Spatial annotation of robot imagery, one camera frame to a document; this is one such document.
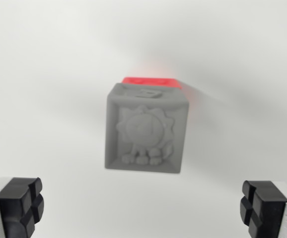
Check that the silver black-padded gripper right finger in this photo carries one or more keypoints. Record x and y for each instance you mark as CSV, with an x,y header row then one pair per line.
x,y
267,208

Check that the grey embossed lion cube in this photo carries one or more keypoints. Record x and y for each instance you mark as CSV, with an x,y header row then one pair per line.
x,y
146,134

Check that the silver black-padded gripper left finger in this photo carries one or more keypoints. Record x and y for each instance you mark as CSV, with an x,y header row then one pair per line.
x,y
12,205

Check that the red embossed cube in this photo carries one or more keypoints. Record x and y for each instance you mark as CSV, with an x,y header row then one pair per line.
x,y
148,81

